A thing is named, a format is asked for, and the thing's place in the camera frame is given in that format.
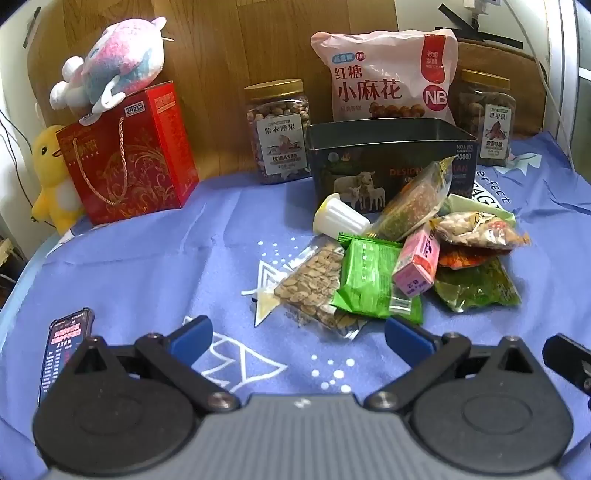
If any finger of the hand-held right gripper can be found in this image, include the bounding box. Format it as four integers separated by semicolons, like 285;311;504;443
542;335;591;393

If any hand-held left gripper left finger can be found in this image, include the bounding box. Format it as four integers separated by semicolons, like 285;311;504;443
60;316;242;413

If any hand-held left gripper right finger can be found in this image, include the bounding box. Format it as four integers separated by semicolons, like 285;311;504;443
365;315;541;413

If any bright green snack packet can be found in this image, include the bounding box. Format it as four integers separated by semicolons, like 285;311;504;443
330;232;424;325

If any small pink carton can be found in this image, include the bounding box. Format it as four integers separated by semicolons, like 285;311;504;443
392;229;441;297

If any green pickled vegetable packet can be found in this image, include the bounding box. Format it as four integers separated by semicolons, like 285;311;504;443
434;257;522;315

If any red spicy snack packet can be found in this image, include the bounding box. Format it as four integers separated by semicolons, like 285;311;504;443
438;244;502;269

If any clear packet of pale seeds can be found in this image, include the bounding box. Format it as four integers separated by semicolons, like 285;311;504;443
253;243;368;341

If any clear packet of mixed nuts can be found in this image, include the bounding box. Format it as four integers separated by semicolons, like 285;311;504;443
430;211;532;250

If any clear packet of grain bar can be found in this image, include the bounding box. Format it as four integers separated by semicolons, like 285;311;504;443
369;156;458;241

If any white jelly cup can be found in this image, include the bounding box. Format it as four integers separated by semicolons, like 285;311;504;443
313;194;371;239

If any pale green packet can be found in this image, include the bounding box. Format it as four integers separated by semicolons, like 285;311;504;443
436;194;517;224

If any dark tin box with sheep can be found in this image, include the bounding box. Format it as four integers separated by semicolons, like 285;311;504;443
305;117;478;215

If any blue printed table cloth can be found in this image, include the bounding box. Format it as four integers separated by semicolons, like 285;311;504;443
0;131;591;480

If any black smartphone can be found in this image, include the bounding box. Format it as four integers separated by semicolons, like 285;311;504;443
37;307;94;409

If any yellow duck plush toy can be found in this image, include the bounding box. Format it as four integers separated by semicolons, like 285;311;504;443
31;124;86;235

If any nut jar with purple label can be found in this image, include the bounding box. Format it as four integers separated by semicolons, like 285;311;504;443
244;79;312;185

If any nut jar with red label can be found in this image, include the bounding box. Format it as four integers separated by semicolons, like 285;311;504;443
457;69;517;168

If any large pink snack bag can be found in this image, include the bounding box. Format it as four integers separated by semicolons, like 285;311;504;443
311;28;459;127

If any brown panel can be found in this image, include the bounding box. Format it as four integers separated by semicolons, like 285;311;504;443
455;38;549;138

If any pink and blue plush toy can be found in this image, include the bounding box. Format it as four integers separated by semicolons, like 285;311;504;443
50;16;168;114

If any wooden back board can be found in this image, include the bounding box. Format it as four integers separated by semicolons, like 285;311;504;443
27;0;399;183

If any black tape strip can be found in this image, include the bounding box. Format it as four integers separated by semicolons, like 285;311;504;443
438;4;479;29
461;31;523;50

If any red gift box with handle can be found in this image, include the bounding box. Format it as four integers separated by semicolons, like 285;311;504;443
55;82;200;227

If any white cable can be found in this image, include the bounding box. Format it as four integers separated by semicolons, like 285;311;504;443
502;0;575;155

